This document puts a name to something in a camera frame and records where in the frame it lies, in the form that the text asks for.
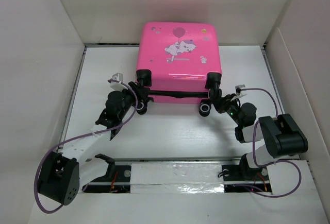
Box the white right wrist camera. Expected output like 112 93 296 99
231 84 246 101

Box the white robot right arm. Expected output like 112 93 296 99
211 94 308 181

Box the pink hard-shell suitcase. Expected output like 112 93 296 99
136 22 222 117

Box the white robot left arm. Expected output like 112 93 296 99
34 79 150 214

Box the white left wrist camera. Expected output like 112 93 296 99
108 73 127 91

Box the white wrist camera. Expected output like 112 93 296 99
231 84 246 101
108 73 127 91

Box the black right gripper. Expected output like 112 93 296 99
210 93 242 126

